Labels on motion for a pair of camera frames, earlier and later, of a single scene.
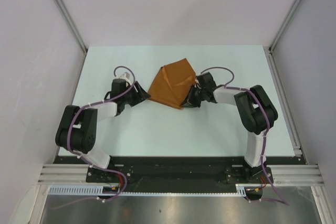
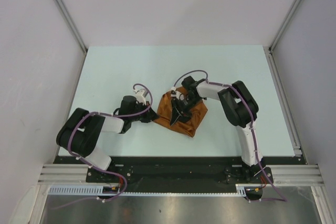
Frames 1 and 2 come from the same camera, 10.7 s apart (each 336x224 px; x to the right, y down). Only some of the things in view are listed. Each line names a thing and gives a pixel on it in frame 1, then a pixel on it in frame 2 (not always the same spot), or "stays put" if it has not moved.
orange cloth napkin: [172, 83] → [164, 114]
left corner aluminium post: [62, 9] stays put
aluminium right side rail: [289, 115] stays put
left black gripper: [140, 96] → [149, 114]
